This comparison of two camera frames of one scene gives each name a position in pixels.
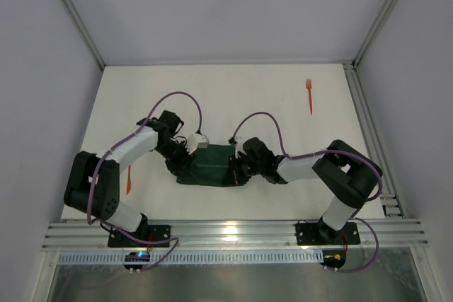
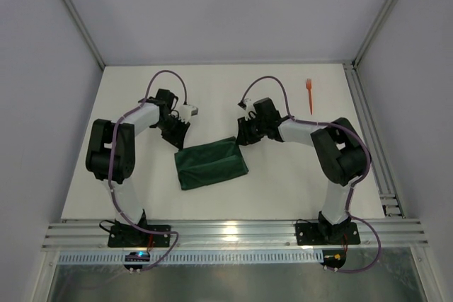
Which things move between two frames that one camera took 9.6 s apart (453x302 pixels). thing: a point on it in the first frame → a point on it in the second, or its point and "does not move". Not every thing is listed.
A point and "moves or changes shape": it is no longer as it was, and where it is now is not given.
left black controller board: (136, 256) does not move
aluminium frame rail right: (391, 204) does not move
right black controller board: (333, 258) does not move
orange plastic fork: (308, 84) does not move
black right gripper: (237, 169) → (245, 131)
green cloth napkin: (209, 166) moves or changes shape
